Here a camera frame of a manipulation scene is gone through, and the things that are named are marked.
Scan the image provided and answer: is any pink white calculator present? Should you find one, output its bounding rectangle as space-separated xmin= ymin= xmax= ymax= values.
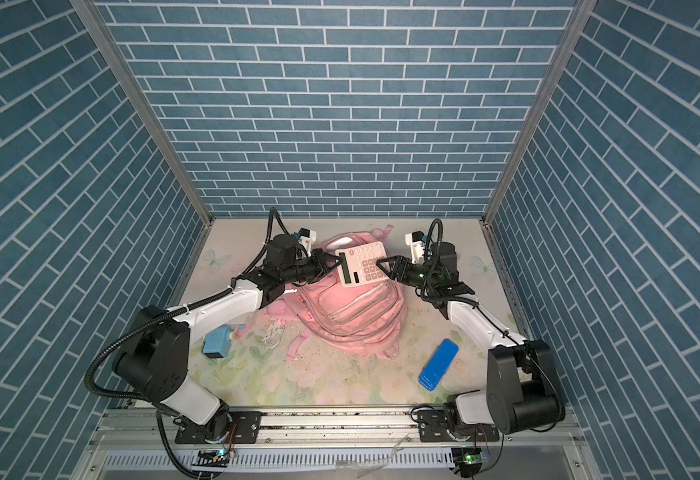
xmin=335 ymin=241 xmax=388 ymax=288

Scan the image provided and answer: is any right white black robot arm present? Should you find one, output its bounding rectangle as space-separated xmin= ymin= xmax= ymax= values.
xmin=376 ymin=243 xmax=566 ymax=435

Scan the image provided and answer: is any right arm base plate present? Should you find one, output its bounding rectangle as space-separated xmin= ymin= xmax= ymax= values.
xmin=409 ymin=405 xmax=500 ymax=443

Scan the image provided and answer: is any pink student backpack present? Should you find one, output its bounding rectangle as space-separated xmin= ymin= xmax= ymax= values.
xmin=262 ymin=224 xmax=409 ymax=362

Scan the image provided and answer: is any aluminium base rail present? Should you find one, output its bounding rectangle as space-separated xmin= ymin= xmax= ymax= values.
xmin=72 ymin=406 xmax=600 ymax=479

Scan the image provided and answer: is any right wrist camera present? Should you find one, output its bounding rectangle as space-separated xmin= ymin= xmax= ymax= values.
xmin=405 ymin=231 xmax=427 ymax=264

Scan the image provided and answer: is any blue pencil case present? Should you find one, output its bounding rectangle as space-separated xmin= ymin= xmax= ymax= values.
xmin=418 ymin=339 xmax=459 ymax=392

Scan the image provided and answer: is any left black corrugated cable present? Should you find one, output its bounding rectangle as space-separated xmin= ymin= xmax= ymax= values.
xmin=83 ymin=207 xmax=291 ymax=480

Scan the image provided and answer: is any blue pencil sharpener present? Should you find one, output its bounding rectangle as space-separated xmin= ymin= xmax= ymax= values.
xmin=202 ymin=325 xmax=244 ymax=359

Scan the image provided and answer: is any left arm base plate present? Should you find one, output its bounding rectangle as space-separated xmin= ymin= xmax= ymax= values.
xmin=173 ymin=411 xmax=262 ymax=445

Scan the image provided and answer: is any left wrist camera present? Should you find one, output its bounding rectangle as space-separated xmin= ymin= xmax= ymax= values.
xmin=295 ymin=228 xmax=317 ymax=256

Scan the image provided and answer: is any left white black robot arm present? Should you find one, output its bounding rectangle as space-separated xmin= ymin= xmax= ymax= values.
xmin=112 ymin=234 xmax=341 ymax=426

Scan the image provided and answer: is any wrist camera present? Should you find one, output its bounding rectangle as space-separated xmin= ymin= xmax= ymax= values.
xmin=405 ymin=231 xmax=427 ymax=264
xmin=295 ymin=228 xmax=317 ymax=256

